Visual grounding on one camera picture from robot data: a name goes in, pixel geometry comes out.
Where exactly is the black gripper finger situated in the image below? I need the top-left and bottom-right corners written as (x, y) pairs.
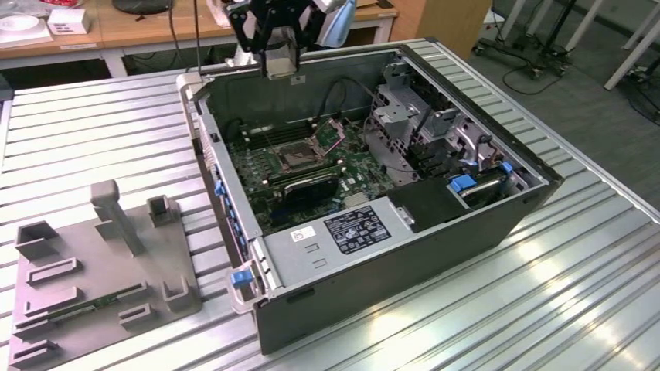
top-left (291, 6), bottom-right (317, 74)
top-left (229, 2), bottom-right (270, 78)

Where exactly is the silver CPU green edge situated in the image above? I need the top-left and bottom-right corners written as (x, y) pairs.
top-left (263, 46), bottom-right (303, 81)

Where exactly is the black RAM slot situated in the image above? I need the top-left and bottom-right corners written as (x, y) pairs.
top-left (243, 125), bottom-right (314, 138)
top-left (245, 129), bottom-right (315, 142)
top-left (247, 133), bottom-right (315, 146)
top-left (241, 121), bottom-right (313, 134)

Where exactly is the CPU socket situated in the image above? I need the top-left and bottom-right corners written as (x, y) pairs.
top-left (270, 141), bottom-right (323, 171)

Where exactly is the long expansion slot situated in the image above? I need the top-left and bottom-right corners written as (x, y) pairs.
top-left (258, 164), bottom-right (345, 186)

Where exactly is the black round stand base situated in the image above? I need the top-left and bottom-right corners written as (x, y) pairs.
top-left (111, 0), bottom-right (174, 15)

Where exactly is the metal socket cover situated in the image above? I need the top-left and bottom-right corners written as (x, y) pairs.
top-left (310, 117), bottom-right (353, 155)

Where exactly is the silver metal disk bay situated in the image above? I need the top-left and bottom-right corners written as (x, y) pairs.
top-left (369, 61), bottom-right (465, 182)

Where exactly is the wooden cabinet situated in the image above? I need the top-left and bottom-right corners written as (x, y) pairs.
top-left (415, 0), bottom-right (491, 61)

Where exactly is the white printed box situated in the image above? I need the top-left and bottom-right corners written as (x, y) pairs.
top-left (46, 8), bottom-right (91, 36)

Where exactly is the green motherboard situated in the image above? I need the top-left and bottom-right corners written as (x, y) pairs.
top-left (225, 119), bottom-right (393, 237)

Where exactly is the black graphics card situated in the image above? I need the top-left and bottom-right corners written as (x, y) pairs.
top-left (281, 174), bottom-right (345, 206)

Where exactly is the black wheeled stand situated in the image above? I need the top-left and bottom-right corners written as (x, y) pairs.
top-left (473, 0), bottom-right (578, 80)

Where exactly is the blue drive latch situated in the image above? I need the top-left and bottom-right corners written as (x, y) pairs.
top-left (445, 174), bottom-right (477, 195)

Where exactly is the black drive bay box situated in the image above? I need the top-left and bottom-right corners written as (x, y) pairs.
top-left (383, 179), bottom-right (475, 233)

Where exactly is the white table leg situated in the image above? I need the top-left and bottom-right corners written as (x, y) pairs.
top-left (602, 0), bottom-right (660, 90)
top-left (563, 0), bottom-right (605, 53)

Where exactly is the silver power supply unit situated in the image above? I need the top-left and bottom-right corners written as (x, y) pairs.
top-left (254, 199), bottom-right (398, 291)

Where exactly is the blue case latch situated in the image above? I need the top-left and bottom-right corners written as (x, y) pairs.
top-left (227, 270), bottom-right (254, 290)

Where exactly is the grey parts rack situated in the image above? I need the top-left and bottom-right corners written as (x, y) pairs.
top-left (7, 179), bottom-right (205, 368)

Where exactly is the black open PC case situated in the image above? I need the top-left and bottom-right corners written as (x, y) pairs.
top-left (174, 41), bottom-right (563, 356)

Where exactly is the green RAM stick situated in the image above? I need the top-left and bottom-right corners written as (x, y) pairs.
top-left (47, 284), bottom-right (147, 322)

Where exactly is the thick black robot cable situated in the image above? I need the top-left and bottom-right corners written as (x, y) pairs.
top-left (193, 0), bottom-right (203, 75)

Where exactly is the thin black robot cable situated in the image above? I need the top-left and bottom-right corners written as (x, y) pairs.
top-left (166, 0), bottom-right (189, 74)

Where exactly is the wooden desk white frame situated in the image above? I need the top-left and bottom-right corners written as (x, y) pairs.
top-left (0, 0), bottom-right (401, 80)

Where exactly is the black looped data wire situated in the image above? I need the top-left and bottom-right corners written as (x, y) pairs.
top-left (314, 77), bottom-right (362, 121)

